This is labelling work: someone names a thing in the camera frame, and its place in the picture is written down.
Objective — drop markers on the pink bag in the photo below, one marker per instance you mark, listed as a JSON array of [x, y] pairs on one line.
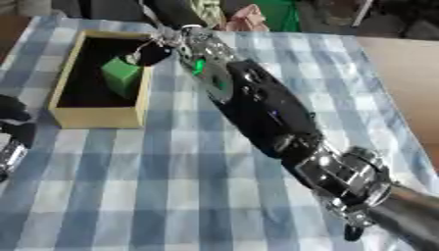
[[247, 20]]

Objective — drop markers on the green block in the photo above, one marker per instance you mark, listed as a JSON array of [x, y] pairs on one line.
[[121, 76]]

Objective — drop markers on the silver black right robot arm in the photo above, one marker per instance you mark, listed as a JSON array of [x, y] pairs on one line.
[[268, 111]]

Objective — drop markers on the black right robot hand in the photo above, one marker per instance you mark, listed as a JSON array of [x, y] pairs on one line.
[[153, 54]]

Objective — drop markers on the green fabric item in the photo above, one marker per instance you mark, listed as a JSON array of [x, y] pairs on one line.
[[279, 14]]

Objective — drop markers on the white rod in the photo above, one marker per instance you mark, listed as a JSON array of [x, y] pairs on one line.
[[362, 13]]

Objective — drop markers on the tan cardboard box black inside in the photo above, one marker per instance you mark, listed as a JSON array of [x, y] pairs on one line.
[[97, 117]]

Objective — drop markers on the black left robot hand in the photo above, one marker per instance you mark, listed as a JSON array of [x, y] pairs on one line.
[[16, 121]]

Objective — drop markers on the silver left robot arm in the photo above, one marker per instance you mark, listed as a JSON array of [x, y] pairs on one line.
[[11, 157]]

